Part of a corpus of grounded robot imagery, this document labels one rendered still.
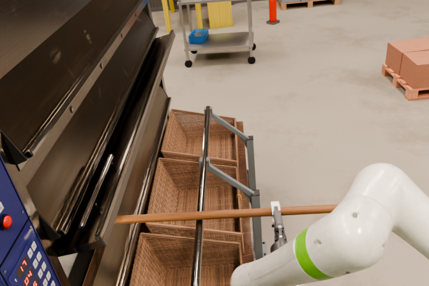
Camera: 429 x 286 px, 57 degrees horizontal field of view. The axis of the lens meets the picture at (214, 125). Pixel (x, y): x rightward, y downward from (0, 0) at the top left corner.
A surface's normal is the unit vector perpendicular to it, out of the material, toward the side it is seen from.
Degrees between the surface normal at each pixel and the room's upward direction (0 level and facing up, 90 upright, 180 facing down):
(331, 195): 0
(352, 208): 11
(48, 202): 70
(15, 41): 90
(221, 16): 90
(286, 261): 75
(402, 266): 0
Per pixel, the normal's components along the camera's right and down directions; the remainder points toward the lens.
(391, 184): 0.17, -0.61
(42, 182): 0.90, -0.36
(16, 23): 0.99, -0.07
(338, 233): -0.68, -0.27
